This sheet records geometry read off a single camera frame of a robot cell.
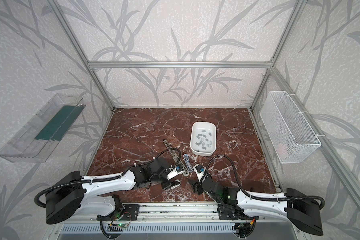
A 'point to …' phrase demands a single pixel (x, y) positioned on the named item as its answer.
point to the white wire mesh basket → (291, 136)
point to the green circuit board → (122, 224)
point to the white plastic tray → (196, 128)
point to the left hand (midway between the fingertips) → (179, 174)
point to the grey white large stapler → (175, 159)
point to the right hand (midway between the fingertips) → (192, 171)
